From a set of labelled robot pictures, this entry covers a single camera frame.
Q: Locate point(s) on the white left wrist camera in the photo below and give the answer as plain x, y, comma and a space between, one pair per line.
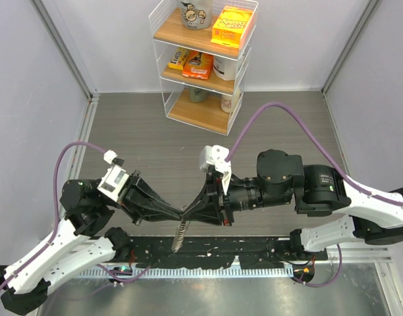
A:
114, 180

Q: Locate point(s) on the yellow candy bag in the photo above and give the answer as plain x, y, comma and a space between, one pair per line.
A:
179, 59

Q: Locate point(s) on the green grey cup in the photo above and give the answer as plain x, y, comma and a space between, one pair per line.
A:
197, 95

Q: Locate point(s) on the white cup red print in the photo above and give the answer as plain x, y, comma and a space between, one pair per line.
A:
229, 102

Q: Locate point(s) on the yellow orange snack box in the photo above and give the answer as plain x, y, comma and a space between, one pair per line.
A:
231, 26

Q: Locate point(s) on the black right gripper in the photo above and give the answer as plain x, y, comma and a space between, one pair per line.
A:
205, 209

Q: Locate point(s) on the white pouch with label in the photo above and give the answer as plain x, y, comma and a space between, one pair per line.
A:
226, 69

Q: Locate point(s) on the grey cartoon mug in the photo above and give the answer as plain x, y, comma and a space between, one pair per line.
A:
196, 14

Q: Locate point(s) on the white wire shelf rack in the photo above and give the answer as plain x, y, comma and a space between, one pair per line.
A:
202, 51

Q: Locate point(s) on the orange snack bag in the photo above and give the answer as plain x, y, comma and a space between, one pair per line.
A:
198, 65

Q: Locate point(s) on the slotted cable duct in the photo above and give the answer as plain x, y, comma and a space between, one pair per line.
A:
234, 271

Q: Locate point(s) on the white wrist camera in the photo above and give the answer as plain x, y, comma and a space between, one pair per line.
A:
114, 180
216, 157

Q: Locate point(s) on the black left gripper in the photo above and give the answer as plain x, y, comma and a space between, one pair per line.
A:
160, 208

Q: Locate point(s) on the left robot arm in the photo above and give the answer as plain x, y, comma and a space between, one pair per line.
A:
89, 206

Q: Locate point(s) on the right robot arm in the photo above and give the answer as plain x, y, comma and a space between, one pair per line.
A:
366, 214

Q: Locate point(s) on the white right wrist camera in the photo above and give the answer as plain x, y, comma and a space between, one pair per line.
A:
216, 157

